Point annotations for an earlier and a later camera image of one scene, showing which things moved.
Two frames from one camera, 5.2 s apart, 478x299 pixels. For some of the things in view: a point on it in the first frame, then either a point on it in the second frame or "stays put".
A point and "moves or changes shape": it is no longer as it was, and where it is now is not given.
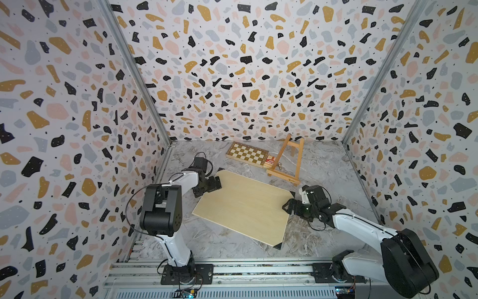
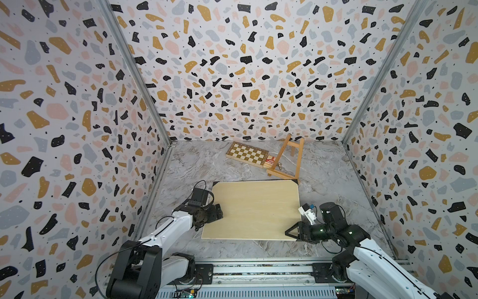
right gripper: [296, 211] -> [302, 227]
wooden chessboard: [247, 154] stays put
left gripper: [213, 185] -> [215, 215]
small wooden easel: [284, 175] stays put
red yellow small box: [269, 161] stays put
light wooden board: [251, 208] moves or changes shape
